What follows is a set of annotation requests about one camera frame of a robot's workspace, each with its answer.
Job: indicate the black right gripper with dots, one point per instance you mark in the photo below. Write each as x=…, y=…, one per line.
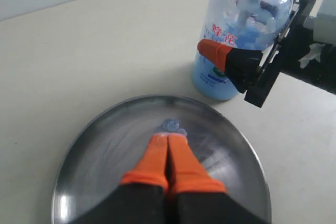
x=295, y=53

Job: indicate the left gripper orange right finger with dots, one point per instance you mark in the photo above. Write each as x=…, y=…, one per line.
x=199, y=197

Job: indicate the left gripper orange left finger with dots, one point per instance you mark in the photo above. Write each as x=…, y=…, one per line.
x=140, y=195

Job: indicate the blue pump soap bottle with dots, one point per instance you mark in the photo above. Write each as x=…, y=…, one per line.
x=245, y=24

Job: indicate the pale blue soap blob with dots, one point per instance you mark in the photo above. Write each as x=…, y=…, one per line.
x=170, y=126

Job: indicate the round steel plate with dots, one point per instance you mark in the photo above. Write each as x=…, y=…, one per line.
x=115, y=140

